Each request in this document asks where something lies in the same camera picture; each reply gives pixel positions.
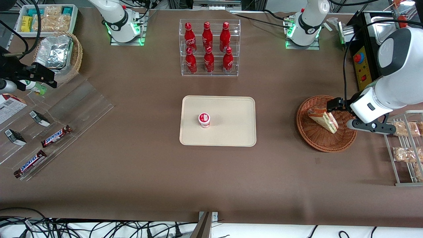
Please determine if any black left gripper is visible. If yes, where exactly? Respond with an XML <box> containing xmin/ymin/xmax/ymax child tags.
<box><xmin>327</xmin><ymin>98</ymin><xmax>357</xmax><ymax>117</ymax></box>

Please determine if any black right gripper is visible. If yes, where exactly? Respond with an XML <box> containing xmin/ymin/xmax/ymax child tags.
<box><xmin>0</xmin><ymin>61</ymin><xmax>58</xmax><ymax>91</ymax></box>

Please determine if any triangle sandwich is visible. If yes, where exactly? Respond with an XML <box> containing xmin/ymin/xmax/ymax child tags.
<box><xmin>307</xmin><ymin>107</ymin><xmax>339</xmax><ymax>134</ymax></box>

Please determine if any tan wicker basket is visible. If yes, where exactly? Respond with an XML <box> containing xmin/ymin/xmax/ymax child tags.
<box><xmin>32</xmin><ymin>31</ymin><xmax>83</xmax><ymax>85</ymax></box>

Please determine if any brown round wicker basket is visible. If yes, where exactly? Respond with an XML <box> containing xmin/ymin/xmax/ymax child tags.
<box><xmin>296</xmin><ymin>95</ymin><xmax>358</xmax><ymax>153</ymax></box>

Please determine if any steel warmer tray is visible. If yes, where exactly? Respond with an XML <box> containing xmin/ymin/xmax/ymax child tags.
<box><xmin>370</xmin><ymin>16</ymin><xmax>403</xmax><ymax>45</ymax></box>

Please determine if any beige plastic tray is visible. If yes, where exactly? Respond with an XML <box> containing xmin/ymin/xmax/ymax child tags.
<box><xmin>179</xmin><ymin>96</ymin><xmax>257</xmax><ymax>147</ymax></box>

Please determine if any green white drink bottle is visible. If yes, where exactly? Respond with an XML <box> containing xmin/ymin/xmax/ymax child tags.
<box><xmin>19</xmin><ymin>80</ymin><xmax>48</xmax><ymax>96</ymax></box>

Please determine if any silver foil pack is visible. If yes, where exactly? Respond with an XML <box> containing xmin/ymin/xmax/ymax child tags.
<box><xmin>34</xmin><ymin>35</ymin><xmax>73</xmax><ymax>69</ymax></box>

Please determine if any small black white packet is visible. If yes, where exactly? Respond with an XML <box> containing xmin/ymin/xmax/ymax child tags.
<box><xmin>4</xmin><ymin>129</ymin><xmax>27</xmax><ymax>146</ymax></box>
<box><xmin>29</xmin><ymin>110</ymin><xmax>51</xmax><ymax>127</ymax></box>

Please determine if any black food warmer appliance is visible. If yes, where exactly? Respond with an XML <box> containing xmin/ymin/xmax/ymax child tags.
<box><xmin>337</xmin><ymin>9</ymin><xmax>423</xmax><ymax>94</ymax></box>

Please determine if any white red barcode box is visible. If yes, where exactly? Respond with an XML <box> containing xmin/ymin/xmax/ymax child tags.
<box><xmin>0</xmin><ymin>94</ymin><xmax>28</xmax><ymax>125</ymax></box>

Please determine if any clear acrylic stepped display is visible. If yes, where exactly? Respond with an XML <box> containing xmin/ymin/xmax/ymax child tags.
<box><xmin>0</xmin><ymin>73</ymin><xmax>115</xmax><ymax>181</ymax></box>

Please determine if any wrapped waffle snack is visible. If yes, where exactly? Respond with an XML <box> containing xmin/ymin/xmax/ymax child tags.
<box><xmin>44</xmin><ymin>6</ymin><xmax>63</xmax><ymax>17</ymax></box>
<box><xmin>52</xmin><ymin>15</ymin><xmax>72</xmax><ymax>31</ymax></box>
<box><xmin>33</xmin><ymin>15</ymin><xmax>53</xmax><ymax>32</ymax></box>

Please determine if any yellow snack packet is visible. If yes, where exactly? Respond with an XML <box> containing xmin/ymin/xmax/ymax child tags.
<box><xmin>21</xmin><ymin>16</ymin><xmax>33</xmax><ymax>33</ymax></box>

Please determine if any snickers chocolate bar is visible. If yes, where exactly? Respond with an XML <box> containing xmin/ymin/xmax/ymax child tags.
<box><xmin>41</xmin><ymin>125</ymin><xmax>73</xmax><ymax>148</ymax></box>
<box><xmin>14</xmin><ymin>150</ymin><xmax>48</xmax><ymax>179</ymax></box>

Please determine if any white plastic bin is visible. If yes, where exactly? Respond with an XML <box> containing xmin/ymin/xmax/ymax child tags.
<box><xmin>15</xmin><ymin>4</ymin><xmax>79</xmax><ymax>37</ymax></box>

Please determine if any clear plastic wrapper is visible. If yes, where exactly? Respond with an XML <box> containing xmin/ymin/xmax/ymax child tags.
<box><xmin>325</xmin><ymin>17</ymin><xmax>341</xmax><ymax>32</ymax></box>

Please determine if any red cola bottle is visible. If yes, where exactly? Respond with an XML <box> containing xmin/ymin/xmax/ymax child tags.
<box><xmin>202</xmin><ymin>21</ymin><xmax>213</xmax><ymax>50</ymax></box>
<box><xmin>184</xmin><ymin>22</ymin><xmax>197</xmax><ymax>53</ymax></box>
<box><xmin>185</xmin><ymin>47</ymin><xmax>198</xmax><ymax>74</ymax></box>
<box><xmin>222</xmin><ymin>47</ymin><xmax>234</xmax><ymax>74</ymax></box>
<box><xmin>204</xmin><ymin>46</ymin><xmax>215</xmax><ymax>73</ymax></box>
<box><xmin>219</xmin><ymin>22</ymin><xmax>231</xmax><ymax>52</ymax></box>

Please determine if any clear acrylic bottle rack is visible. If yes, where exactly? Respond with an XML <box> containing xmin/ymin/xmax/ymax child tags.
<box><xmin>179</xmin><ymin>19</ymin><xmax>241</xmax><ymax>77</ymax></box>

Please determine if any red white yogurt cup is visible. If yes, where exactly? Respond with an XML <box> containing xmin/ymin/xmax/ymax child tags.
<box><xmin>198</xmin><ymin>113</ymin><xmax>211</xmax><ymax>129</ymax></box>

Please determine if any brown table covering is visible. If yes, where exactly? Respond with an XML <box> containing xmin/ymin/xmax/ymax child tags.
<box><xmin>0</xmin><ymin>7</ymin><xmax>423</xmax><ymax>228</ymax></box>

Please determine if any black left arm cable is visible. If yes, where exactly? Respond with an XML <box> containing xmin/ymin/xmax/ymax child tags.
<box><xmin>342</xmin><ymin>18</ymin><xmax>423</xmax><ymax>103</ymax></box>

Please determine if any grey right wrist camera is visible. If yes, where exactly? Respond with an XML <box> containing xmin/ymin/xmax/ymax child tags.
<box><xmin>0</xmin><ymin>79</ymin><xmax>17</xmax><ymax>94</ymax></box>

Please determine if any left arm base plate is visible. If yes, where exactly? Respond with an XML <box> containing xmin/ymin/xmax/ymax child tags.
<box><xmin>285</xmin><ymin>15</ymin><xmax>321</xmax><ymax>50</ymax></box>

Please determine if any silver metal wire rack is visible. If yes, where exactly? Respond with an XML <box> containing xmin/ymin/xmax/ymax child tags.
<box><xmin>378</xmin><ymin>110</ymin><xmax>423</xmax><ymax>187</ymax></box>

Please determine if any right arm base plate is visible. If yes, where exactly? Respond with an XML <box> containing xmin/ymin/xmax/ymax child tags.
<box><xmin>110</xmin><ymin>9</ymin><xmax>146</xmax><ymax>46</ymax></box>

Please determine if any grey metal post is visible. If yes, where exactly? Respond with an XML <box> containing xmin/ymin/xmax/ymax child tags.
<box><xmin>191</xmin><ymin>211</ymin><xmax>219</xmax><ymax>238</ymax></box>

